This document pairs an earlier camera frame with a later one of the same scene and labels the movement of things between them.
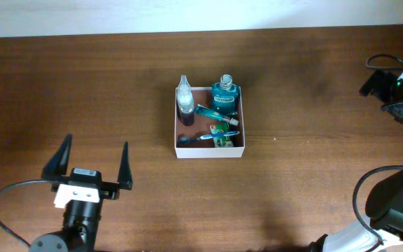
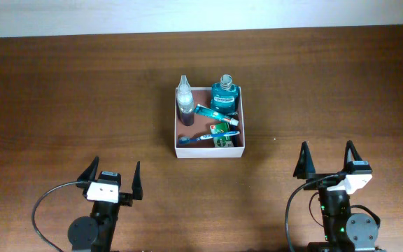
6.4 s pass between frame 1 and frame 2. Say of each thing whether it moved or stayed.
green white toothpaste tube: stayed
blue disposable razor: stayed
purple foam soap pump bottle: stayed
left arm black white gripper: moved
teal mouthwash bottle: stayed
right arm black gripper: moved
